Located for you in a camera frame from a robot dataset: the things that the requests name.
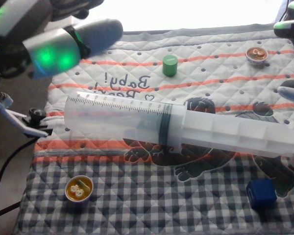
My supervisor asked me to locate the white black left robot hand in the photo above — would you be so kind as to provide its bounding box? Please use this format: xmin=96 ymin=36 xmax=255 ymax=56
xmin=0 ymin=0 xmax=124 ymax=79

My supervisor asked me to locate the large clear plastic syringe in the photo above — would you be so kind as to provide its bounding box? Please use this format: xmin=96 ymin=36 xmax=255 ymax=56
xmin=63 ymin=90 xmax=294 ymax=168

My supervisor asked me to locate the white toy noodle bowl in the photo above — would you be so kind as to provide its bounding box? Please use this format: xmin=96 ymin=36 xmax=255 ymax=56
xmin=245 ymin=46 xmax=269 ymax=67

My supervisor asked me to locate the black clamp knob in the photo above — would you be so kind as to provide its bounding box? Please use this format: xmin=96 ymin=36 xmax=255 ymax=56
xmin=22 ymin=108 xmax=53 ymax=138

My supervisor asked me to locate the blue toy cube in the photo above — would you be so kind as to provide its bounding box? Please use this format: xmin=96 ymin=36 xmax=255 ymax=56
xmin=245 ymin=179 xmax=278 ymax=210

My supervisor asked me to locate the green toy cylinder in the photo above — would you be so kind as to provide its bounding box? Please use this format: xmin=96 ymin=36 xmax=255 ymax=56
xmin=161 ymin=55 xmax=179 ymax=77

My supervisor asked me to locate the purple toy soup bowl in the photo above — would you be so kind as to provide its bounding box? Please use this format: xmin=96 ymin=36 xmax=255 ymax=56
xmin=64 ymin=175 xmax=94 ymax=204

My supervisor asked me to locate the grey quilt with bear print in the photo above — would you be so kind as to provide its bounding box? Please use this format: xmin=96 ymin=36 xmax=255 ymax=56
xmin=13 ymin=23 xmax=294 ymax=235

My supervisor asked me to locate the white clamp bracket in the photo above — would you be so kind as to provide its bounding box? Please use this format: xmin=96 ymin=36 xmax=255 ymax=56
xmin=0 ymin=85 xmax=50 ymax=138

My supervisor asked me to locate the black cable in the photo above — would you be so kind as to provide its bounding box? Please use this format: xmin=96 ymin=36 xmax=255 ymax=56
xmin=0 ymin=204 xmax=22 ymax=220
xmin=0 ymin=137 xmax=39 ymax=204

